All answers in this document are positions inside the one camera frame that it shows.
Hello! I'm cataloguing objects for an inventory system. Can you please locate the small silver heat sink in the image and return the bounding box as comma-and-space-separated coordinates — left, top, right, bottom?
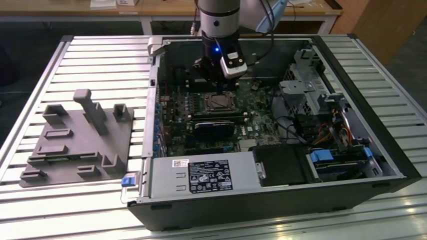
238, 138, 261, 152

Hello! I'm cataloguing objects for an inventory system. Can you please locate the green motherboard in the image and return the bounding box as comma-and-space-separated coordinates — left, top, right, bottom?
156, 74, 289, 158

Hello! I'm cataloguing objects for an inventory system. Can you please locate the black camera cable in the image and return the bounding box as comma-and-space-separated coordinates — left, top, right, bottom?
246, 31, 277, 67

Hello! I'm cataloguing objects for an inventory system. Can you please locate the wooden desk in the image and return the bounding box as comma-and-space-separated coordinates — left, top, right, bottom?
0, 0, 345, 36

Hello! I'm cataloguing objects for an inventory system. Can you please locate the silver power supply box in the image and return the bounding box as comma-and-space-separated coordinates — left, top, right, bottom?
142, 152, 269, 204

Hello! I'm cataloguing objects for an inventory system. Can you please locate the grey parts rack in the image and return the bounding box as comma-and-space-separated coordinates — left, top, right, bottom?
19, 88, 136, 189

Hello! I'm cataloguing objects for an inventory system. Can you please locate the blue case latch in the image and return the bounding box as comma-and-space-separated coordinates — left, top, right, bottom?
120, 175, 140, 188

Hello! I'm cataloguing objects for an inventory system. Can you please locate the silver-topped CPU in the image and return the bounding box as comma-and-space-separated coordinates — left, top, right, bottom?
213, 96, 233, 110

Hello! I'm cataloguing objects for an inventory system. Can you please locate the metal disk bay cage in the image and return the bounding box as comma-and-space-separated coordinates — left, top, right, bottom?
278, 48, 351, 118

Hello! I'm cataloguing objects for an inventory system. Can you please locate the silver camera box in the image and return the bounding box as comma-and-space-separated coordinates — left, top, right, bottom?
219, 50, 250, 80

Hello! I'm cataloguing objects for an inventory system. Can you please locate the black PC case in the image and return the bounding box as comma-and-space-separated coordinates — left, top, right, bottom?
126, 34, 422, 232

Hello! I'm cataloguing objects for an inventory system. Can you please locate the CPU socket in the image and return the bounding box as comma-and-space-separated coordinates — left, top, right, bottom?
199, 91, 242, 115

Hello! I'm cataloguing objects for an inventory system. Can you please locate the white box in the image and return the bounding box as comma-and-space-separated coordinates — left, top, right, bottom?
88, 0, 119, 11

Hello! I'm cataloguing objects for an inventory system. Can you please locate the metal socket cover frame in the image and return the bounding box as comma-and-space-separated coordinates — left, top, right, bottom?
203, 93, 238, 112

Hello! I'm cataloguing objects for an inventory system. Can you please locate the wooden cabinet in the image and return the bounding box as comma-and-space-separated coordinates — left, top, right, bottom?
329, 0, 427, 65

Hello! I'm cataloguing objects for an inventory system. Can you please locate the grey case handle block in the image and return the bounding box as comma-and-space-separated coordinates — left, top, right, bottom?
146, 36, 173, 58

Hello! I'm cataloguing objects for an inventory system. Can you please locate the pale blue teach pendant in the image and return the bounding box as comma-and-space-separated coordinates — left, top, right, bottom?
255, 0, 289, 34

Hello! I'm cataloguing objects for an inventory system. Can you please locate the coloured wire bundle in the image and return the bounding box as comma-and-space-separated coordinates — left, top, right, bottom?
313, 107, 357, 148

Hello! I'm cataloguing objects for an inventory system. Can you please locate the blue disk carrier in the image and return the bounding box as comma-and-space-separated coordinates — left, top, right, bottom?
307, 148, 377, 181

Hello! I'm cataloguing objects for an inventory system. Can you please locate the black graphics card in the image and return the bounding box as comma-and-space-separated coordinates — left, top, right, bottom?
193, 120, 238, 140

